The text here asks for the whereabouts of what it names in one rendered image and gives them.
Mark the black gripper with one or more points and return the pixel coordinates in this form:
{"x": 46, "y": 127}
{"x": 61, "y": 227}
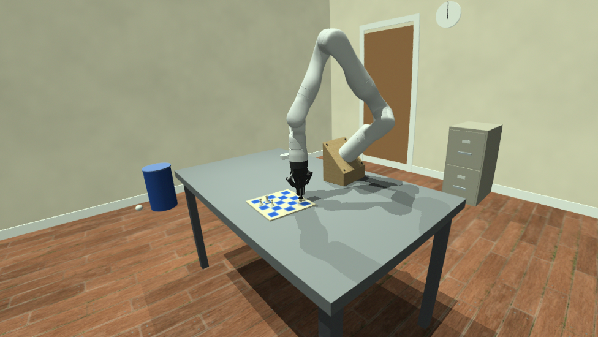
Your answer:
{"x": 301, "y": 175}

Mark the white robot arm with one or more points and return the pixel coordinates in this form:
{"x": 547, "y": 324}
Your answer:
{"x": 334, "y": 42}

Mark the blue and cream chessboard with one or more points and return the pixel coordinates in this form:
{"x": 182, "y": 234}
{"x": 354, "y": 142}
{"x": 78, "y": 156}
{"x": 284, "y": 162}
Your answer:
{"x": 285, "y": 203}

